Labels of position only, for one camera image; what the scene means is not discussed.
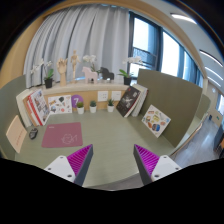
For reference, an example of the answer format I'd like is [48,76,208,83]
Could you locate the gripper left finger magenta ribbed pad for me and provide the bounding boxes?
[45,144,93,186]

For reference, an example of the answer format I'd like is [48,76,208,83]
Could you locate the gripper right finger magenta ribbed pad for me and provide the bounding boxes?
[133,144,181,185]

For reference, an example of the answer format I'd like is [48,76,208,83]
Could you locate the maroon mouse pad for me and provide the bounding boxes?
[42,122,83,148]

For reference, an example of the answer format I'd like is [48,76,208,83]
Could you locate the black computer mouse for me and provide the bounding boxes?
[29,128,38,140]

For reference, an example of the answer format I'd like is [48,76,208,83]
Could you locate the colourful sticker board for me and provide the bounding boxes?
[142,105,171,137]

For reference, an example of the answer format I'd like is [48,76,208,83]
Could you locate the small potted plant left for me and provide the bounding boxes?
[76,101,84,115]

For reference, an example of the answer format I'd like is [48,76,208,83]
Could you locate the small potted plant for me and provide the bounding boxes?
[90,100,97,113]
[76,101,84,115]
[107,98,114,112]

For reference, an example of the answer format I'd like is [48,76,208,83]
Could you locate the white sticker picture card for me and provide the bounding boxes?
[48,95,72,115]

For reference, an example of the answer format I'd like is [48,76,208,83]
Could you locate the small potted plant middle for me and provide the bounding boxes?
[90,100,97,113]

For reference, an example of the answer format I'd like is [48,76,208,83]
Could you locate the light wooden board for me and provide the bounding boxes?
[6,115,27,153]

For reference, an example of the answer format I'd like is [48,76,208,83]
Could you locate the purple round number sign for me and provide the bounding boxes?
[71,95,84,108]

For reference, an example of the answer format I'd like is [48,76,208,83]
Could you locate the red and white magazine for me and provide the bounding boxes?
[28,89,50,126]

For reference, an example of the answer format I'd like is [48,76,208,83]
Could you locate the small potted plant right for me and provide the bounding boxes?
[107,98,114,112]

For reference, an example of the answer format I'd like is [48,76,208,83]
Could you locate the olive green desk partition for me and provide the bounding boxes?
[137,69,202,147]

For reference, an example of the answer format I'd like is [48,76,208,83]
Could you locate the white book behind black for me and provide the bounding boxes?
[131,84,148,117]

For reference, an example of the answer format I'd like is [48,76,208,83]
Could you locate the white orchid black pot left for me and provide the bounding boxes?
[30,59,54,89]

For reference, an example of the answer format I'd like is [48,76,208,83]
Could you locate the white orchid black pot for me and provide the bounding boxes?
[30,59,54,89]
[119,56,143,85]

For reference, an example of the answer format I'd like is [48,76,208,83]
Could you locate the pink wooden horse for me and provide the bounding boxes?
[82,67,98,84]

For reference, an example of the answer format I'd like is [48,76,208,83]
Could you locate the white orchid black pot right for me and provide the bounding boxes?
[119,56,143,85]

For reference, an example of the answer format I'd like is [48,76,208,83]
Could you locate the black wooden horse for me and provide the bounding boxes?
[101,67,114,80]

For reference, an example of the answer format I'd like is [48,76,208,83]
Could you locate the wooden hand model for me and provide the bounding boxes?
[57,58,67,87]

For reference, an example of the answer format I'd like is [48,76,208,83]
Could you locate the wooden mannequin figure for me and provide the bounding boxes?
[70,50,80,83]

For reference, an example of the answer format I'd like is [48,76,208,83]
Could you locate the white orchid behind horse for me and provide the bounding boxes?
[83,55,99,73]

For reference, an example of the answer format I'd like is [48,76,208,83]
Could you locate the grey white curtain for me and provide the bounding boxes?
[23,4,129,88]

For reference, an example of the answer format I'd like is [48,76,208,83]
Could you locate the white wall socket left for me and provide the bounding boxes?
[98,91,108,102]

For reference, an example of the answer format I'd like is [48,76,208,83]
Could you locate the white wall socket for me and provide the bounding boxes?
[111,91,121,101]
[98,91,108,102]

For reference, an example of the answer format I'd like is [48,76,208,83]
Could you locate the white wall socket right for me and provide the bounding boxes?
[111,91,121,101]

